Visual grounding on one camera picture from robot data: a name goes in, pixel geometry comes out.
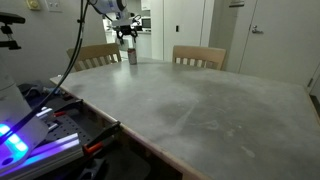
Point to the orange handled clamp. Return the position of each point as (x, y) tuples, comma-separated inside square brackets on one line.
[(73, 105), (97, 143)]

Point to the yellow wall thermostat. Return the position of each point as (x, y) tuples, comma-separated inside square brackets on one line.
[(33, 4)]

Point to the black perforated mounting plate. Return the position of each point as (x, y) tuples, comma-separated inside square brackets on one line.
[(64, 126)]

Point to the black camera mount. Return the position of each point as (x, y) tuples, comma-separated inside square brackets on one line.
[(8, 19)]

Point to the white robot base blue light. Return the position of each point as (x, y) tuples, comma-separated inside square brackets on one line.
[(13, 108)]

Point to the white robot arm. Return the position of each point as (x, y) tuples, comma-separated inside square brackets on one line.
[(109, 8)]

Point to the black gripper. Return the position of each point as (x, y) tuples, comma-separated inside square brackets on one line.
[(123, 26)]

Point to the silver aluminium rail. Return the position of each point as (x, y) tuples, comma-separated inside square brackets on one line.
[(46, 158)]

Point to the white kitchen stove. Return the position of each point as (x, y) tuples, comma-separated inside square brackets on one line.
[(124, 45)]

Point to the white door right side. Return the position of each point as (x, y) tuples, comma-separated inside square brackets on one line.
[(284, 41)]

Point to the orange handled clamp far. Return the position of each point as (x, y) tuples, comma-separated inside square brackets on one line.
[(73, 105)]

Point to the orange handled clamp near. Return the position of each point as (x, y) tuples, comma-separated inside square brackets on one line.
[(97, 143)]

